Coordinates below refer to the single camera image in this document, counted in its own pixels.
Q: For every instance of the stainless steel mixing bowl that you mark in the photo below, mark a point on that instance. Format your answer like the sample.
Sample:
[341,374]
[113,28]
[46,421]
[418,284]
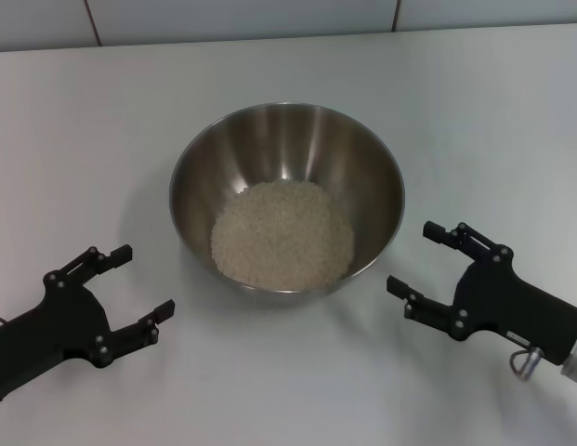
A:
[288,139]

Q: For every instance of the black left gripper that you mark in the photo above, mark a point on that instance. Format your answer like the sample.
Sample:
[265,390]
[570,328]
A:
[51,330]

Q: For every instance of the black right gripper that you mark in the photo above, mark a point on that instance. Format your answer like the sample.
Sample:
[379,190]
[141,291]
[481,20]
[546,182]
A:
[502,302]

